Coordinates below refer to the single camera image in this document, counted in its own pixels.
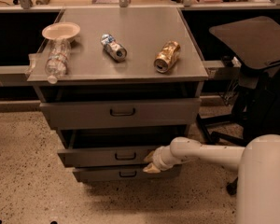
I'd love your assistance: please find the grey bottom drawer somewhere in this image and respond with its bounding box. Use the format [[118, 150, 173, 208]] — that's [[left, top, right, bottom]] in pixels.
[[73, 165, 181, 183]]

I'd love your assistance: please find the black office chair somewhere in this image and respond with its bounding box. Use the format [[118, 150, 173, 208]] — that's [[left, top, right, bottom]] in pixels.
[[195, 15, 280, 196]]

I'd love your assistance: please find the white paper bowl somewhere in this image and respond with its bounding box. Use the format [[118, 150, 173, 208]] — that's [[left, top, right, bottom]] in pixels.
[[42, 22, 80, 42]]

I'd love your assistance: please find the crushed gold can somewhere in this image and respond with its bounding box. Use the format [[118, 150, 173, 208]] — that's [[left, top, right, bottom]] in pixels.
[[154, 41, 181, 73]]

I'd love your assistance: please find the grey drawer cabinet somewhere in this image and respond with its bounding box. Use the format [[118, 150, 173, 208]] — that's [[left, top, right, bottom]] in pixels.
[[26, 6, 209, 152]]

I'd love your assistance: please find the grey drawer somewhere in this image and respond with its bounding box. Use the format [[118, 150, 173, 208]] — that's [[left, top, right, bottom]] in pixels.
[[73, 165, 181, 183], [57, 125, 189, 168], [40, 98, 201, 130]]

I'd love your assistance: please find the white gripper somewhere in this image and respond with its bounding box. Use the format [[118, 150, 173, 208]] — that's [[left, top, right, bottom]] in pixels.
[[143, 146, 177, 174]]

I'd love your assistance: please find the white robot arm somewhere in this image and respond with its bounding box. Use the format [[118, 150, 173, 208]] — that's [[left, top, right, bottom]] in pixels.
[[144, 134, 280, 224]]

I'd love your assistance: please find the crushed silver blue can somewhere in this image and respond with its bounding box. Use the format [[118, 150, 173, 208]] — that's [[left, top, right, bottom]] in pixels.
[[101, 34, 127, 62]]

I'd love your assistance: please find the grey top drawer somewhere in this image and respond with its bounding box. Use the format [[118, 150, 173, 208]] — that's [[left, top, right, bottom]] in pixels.
[[40, 98, 201, 130]]

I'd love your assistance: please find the clear plastic water bottle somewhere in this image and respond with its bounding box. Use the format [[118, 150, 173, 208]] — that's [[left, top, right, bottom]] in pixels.
[[45, 38, 71, 84]]

